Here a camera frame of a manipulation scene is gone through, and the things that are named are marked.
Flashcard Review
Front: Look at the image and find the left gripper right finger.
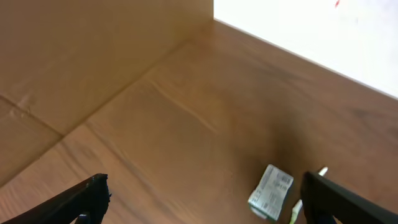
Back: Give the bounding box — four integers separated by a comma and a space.
300, 172, 397, 224

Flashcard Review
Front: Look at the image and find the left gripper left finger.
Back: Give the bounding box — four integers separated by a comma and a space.
4, 173, 111, 224

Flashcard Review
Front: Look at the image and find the green white toothbrush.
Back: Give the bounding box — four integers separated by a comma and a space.
289, 186, 310, 224

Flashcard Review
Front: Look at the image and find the green white soap box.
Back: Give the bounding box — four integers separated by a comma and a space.
248, 164, 294, 221

